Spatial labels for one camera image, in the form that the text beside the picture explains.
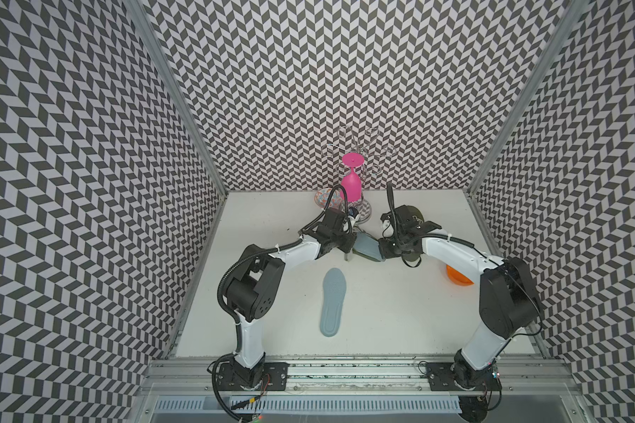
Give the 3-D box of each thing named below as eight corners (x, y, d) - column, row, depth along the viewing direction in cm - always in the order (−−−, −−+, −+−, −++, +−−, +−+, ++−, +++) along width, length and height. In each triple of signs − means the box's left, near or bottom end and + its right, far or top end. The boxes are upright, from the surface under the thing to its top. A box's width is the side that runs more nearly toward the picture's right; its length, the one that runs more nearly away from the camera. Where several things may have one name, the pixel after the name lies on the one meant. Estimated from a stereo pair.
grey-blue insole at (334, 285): (318, 336, 83) (318, 334, 81) (324, 270, 97) (324, 267, 96) (344, 338, 82) (344, 336, 81) (346, 271, 97) (346, 268, 95)
